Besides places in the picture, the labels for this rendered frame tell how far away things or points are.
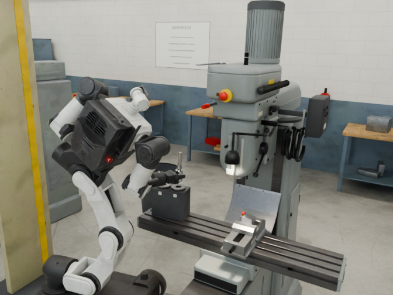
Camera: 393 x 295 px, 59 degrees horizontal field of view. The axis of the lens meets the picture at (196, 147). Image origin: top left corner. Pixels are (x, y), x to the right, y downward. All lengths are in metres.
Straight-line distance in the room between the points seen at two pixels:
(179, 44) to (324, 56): 2.65
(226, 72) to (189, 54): 5.18
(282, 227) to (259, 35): 1.24
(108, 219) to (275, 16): 1.36
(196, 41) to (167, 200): 4.84
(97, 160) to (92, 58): 6.74
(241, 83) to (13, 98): 1.81
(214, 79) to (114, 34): 6.29
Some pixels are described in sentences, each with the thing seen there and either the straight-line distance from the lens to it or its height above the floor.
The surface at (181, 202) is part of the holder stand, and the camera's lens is 2.18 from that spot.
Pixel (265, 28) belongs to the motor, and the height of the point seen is 2.07.
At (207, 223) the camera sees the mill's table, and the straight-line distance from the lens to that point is 2.22.
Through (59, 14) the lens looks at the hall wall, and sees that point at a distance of 8.99.
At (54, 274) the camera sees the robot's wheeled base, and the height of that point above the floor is 0.70.
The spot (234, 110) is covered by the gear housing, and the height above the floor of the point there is 1.68.
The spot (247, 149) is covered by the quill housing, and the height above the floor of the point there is 1.48.
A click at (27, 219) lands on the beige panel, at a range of 3.17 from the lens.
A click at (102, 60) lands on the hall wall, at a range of 8.12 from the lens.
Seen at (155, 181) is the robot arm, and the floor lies 1.22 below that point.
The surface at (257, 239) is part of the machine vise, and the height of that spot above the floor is 0.94.
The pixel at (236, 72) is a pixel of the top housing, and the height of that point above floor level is 1.86.
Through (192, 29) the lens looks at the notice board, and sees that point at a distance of 6.78.
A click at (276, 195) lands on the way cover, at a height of 1.07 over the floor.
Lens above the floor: 1.98
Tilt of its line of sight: 16 degrees down
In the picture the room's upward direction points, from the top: 2 degrees clockwise
